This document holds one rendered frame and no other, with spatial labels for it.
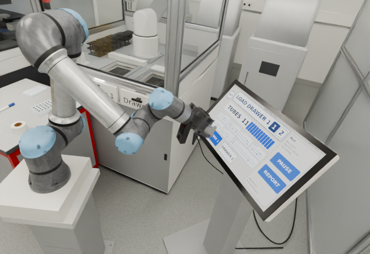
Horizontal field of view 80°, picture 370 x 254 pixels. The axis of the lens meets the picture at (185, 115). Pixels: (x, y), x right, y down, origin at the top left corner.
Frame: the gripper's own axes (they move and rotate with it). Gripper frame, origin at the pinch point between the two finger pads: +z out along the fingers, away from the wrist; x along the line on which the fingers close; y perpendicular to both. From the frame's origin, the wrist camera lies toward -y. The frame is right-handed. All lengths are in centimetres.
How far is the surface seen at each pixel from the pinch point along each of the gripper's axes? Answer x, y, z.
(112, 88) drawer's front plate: 71, -26, -17
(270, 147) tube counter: -22.4, 13.8, 1.8
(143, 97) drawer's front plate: 54, -16, -5
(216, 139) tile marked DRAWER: -2.5, 0.5, 1.8
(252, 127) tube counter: -11.2, 15.1, 1.8
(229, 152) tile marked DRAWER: -12.0, 1.4, 1.8
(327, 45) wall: 159, 185, 264
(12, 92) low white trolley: 111, -78, -54
